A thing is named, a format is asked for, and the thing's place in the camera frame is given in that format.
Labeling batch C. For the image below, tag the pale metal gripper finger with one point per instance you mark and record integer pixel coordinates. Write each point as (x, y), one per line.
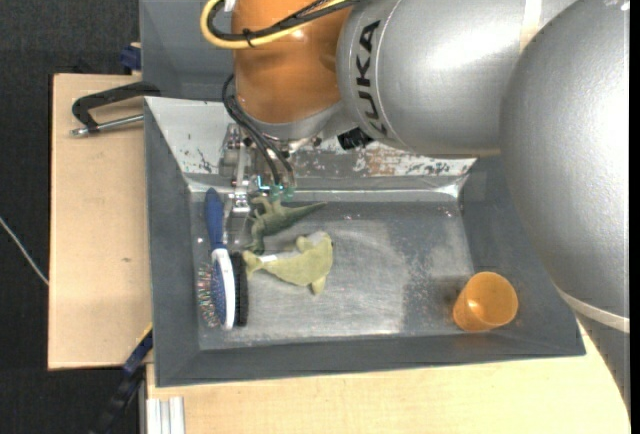
(228, 227)
(243, 209)

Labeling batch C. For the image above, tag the pale brown flat board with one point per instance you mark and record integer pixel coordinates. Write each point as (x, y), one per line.
(95, 232)

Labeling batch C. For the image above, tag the black brush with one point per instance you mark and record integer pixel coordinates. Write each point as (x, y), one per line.
(242, 292)

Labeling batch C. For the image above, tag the orange plastic cup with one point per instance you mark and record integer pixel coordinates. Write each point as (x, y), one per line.
(487, 302)

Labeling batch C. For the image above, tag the yellow-green plush toy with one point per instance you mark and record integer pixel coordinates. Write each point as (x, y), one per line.
(305, 264)

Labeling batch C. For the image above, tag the black cylinder on white bracket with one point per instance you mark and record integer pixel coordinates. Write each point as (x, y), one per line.
(351, 138)

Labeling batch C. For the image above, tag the green toy dinosaur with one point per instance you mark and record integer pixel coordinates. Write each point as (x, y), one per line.
(272, 221)

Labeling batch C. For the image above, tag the grey metal bin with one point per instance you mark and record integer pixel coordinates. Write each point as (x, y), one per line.
(360, 292)

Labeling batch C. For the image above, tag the blue and white hairbrush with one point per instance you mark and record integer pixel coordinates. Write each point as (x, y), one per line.
(221, 282)

